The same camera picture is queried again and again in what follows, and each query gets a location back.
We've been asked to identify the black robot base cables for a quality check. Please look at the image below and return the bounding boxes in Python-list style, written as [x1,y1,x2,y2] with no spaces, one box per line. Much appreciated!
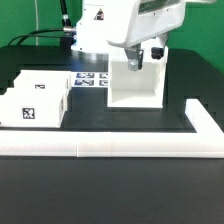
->
[7,0,75,52]

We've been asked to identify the white fiducial marker sheet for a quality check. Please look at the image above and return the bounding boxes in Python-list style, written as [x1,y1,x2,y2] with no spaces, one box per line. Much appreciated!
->
[71,72,108,88]

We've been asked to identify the white front drawer tray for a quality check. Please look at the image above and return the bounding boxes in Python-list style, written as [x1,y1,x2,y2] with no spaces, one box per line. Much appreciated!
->
[0,88,68,128]

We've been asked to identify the white drawer cabinet box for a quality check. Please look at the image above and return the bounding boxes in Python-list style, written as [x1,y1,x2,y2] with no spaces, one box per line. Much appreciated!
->
[107,37,168,109]

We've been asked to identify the white L-shaped border fence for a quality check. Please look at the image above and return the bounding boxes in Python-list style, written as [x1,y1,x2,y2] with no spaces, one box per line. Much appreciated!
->
[0,99,224,158]

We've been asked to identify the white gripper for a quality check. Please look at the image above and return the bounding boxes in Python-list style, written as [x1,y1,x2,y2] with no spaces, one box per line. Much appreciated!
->
[105,0,186,71]

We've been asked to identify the white drawer tray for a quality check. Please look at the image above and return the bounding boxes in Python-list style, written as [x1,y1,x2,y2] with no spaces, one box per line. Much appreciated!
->
[0,88,68,128]
[13,70,71,93]

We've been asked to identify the white rear drawer tray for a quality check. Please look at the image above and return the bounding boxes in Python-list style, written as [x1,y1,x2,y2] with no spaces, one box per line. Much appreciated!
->
[13,70,71,93]

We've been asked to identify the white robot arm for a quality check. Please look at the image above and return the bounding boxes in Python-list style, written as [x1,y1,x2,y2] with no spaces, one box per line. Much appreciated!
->
[72,0,186,71]

